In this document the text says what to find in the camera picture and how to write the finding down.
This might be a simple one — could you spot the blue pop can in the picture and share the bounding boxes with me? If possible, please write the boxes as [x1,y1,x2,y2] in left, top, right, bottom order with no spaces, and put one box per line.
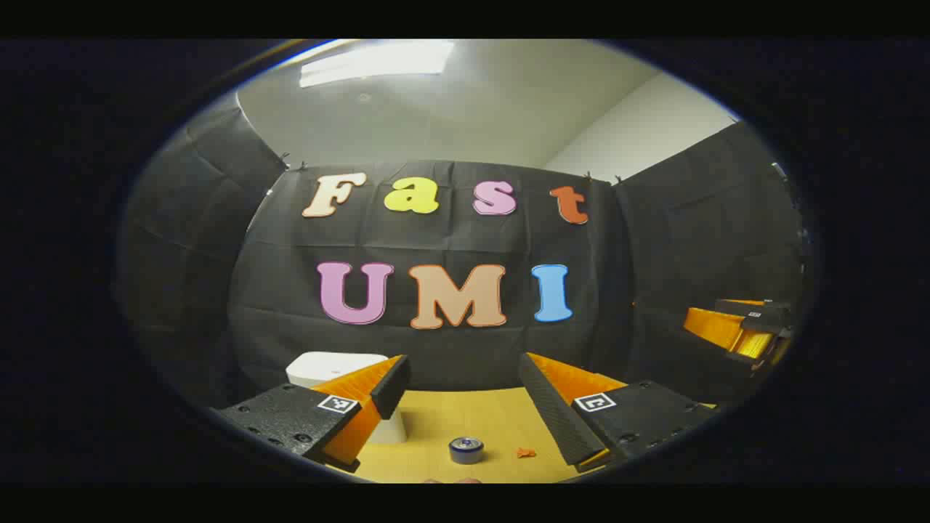
[448,437,485,465]

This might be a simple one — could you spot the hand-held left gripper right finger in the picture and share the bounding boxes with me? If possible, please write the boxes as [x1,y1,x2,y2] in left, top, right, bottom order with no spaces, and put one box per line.
[518,352,720,474]

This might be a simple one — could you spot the ceiling light panel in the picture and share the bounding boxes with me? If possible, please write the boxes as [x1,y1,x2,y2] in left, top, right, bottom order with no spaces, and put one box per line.
[299,40,456,89]

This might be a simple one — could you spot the black backdrop cloth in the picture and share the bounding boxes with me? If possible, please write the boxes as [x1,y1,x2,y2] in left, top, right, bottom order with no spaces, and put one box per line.
[116,94,807,408]

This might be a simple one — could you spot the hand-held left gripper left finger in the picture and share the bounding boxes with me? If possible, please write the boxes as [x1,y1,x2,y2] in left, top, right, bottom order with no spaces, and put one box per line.
[213,354,412,474]

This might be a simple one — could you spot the wooden desktop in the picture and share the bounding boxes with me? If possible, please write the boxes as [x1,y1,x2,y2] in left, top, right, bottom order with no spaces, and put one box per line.
[341,386,720,484]

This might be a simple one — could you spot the white desktop garbage bin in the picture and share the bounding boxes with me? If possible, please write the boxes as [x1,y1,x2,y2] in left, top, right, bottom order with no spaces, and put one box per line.
[286,352,409,445]

